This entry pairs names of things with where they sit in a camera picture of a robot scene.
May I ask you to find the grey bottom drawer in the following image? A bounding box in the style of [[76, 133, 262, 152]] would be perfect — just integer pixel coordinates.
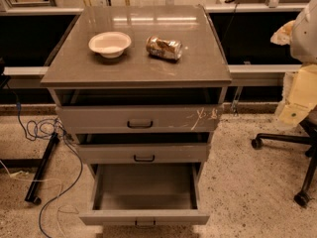
[[79, 163, 209, 227]]

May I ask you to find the grey drawer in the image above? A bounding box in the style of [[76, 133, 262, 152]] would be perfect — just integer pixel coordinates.
[[56, 105, 223, 134], [76, 143, 210, 164], [79, 163, 209, 227]]

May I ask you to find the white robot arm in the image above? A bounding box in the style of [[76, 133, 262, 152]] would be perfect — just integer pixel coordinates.
[[270, 0, 317, 63]]

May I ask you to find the grey top drawer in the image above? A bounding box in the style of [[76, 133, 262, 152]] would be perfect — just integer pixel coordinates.
[[56, 105, 223, 134]]

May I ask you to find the grey drawer cabinet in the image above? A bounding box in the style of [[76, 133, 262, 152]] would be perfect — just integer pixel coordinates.
[[40, 4, 233, 183]]

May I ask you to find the grey middle drawer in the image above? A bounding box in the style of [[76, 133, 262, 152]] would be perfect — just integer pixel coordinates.
[[76, 143, 210, 164]]

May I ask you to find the black office chair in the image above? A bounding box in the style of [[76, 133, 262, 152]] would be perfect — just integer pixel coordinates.
[[251, 111, 317, 207]]

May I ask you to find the white paper bowl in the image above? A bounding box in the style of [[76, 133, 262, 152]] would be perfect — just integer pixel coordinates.
[[88, 32, 132, 59]]

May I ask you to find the black wheeled table leg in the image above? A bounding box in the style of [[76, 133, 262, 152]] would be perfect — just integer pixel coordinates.
[[25, 133, 59, 205]]

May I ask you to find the blue cable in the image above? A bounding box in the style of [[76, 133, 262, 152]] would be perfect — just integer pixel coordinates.
[[14, 101, 84, 238]]

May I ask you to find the white cable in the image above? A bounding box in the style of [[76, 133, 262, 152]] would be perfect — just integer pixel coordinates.
[[0, 159, 80, 238]]

